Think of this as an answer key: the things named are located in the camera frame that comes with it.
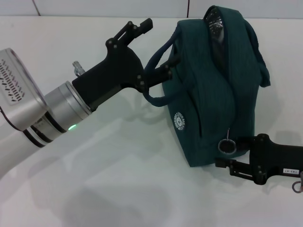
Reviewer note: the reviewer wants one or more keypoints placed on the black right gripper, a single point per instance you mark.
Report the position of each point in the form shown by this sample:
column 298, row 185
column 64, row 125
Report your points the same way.
column 277, row 160

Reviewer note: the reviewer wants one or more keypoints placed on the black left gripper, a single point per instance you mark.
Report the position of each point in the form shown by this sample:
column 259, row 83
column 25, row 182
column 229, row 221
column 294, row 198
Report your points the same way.
column 116, row 73

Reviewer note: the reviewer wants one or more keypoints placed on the dark blue lunch bag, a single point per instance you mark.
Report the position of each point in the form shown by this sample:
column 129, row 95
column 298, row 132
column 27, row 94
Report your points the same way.
column 213, row 94

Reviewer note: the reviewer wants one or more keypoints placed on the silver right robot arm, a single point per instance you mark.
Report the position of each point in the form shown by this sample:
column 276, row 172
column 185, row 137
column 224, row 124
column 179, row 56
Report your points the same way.
column 301, row 182

